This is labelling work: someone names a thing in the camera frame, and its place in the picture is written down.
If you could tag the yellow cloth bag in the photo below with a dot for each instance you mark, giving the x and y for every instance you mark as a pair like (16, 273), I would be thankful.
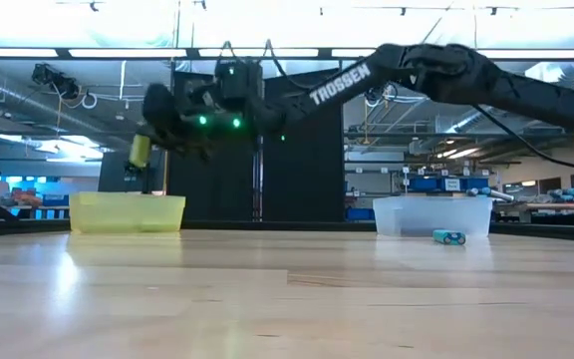
(122, 213)

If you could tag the teal rectangular block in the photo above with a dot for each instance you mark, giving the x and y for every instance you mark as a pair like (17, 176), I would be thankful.
(449, 237)

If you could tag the wooden workbench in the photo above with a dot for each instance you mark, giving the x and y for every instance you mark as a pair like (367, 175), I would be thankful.
(566, 206)

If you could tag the blue storage bin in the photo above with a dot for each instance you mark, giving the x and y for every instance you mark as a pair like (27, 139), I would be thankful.
(424, 184)
(475, 184)

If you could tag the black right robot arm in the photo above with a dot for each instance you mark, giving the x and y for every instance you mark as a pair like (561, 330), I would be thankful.
(516, 95)

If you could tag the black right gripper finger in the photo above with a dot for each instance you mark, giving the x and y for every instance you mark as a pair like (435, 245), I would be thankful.
(165, 114)
(197, 149)

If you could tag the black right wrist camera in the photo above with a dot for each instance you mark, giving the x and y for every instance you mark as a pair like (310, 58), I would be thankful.
(239, 82)

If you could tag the clear plastic bin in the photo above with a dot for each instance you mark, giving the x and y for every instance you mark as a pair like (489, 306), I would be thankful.
(431, 214)

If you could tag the black folding screen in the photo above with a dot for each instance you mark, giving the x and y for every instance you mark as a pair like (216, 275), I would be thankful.
(307, 174)

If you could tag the black aluminium table frame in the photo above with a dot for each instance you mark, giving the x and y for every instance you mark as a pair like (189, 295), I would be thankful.
(267, 225)

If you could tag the green rectangular block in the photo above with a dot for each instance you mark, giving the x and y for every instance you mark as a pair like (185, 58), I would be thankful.
(139, 152)

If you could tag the blue crate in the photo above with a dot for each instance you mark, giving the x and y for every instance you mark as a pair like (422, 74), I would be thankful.
(359, 214)

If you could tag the white ceiling unit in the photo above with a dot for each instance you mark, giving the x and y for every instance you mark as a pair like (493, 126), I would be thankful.
(538, 69)

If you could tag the silver air duct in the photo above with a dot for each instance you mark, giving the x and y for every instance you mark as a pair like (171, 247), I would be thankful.
(471, 119)

